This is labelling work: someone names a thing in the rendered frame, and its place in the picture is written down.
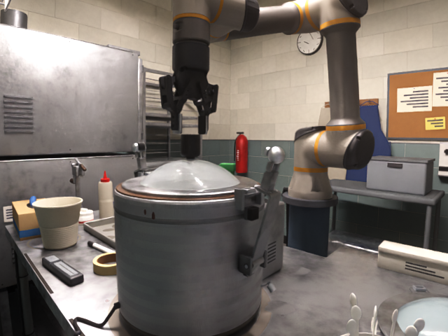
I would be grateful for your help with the blue apron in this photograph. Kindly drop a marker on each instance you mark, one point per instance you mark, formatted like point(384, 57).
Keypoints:
point(378, 140)

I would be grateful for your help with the white peg drying rack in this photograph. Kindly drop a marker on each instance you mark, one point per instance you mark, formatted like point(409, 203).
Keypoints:
point(353, 315)

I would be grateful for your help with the black and white marker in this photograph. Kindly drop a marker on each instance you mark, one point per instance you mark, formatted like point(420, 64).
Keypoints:
point(99, 246)

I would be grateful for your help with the grey vented box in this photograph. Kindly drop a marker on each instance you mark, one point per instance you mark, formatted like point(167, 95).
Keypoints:
point(274, 241)

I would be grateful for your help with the grey slow cooker body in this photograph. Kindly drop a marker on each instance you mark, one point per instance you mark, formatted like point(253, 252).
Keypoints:
point(182, 252)

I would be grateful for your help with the green box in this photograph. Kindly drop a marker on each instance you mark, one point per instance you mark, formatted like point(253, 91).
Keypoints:
point(227, 167)

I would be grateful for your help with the beige ribbed cup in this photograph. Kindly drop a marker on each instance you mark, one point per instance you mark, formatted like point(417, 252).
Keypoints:
point(59, 220)

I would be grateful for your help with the cork notice board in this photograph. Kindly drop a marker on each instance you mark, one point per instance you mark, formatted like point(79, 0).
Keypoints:
point(413, 122)

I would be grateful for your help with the cardboard box with blue band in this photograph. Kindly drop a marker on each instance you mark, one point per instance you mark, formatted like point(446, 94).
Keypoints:
point(22, 217)

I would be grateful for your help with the white wall dispenser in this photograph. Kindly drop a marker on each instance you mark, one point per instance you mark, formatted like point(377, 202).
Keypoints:
point(444, 159)

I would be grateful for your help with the small white red container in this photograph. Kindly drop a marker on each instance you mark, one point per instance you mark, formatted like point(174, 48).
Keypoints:
point(85, 215)

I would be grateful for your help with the grey pan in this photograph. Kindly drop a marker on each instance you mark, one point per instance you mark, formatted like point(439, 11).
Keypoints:
point(101, 229)

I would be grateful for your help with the small grey clip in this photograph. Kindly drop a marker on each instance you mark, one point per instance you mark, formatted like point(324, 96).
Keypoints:
point(419, 288)

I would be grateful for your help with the large steel cabinet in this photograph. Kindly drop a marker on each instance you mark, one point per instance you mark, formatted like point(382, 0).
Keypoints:
point(70, 105)

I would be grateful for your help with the grey lidded bin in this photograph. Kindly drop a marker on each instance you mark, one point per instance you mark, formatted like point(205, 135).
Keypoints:
point(399, 175)

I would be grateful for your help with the steel tray rack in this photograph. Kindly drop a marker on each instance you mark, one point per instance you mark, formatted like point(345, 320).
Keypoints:
point(154, 105)

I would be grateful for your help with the white vented box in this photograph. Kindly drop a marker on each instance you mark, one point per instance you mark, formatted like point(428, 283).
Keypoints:
point(409, 260)

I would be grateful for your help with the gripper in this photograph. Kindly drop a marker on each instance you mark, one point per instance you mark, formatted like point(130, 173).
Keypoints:
point(190, 59)

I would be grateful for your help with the grey metal table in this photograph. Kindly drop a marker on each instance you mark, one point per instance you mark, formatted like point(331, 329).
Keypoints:
point(385, 194)

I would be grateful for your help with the black lid knob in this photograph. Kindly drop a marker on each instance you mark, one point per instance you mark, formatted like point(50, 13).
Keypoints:
point(190, 145)

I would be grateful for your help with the black handheld device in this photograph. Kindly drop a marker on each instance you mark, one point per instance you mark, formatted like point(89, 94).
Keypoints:
point(63, 270)

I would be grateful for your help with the white squeeze bottle red tip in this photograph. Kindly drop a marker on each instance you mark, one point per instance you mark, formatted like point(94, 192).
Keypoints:
point(105, 197)

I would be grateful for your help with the glass lid with steel rim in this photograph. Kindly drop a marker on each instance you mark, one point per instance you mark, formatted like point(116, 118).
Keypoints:
point(420, 311)

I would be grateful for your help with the glass dome lid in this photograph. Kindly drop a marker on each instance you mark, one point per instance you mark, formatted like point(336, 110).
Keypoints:
point(190, 176)

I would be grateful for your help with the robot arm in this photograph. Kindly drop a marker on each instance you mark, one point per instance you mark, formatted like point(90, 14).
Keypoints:
point(341, 87)

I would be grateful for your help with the red fire extinguisher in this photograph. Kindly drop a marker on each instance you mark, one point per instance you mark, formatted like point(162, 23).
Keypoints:
point(241, 154)

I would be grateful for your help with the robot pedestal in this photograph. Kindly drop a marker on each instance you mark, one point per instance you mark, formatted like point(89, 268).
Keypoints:
point(308, 227)

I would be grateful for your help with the grey metal cylinder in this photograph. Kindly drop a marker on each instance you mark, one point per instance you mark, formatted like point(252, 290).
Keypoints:
point(14, 19)

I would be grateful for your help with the yellow tape roll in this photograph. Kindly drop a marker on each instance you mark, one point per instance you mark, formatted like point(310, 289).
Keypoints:
point(101, 267)

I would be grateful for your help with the round wall clock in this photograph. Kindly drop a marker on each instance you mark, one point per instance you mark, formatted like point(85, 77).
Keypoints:
point(309, 42)

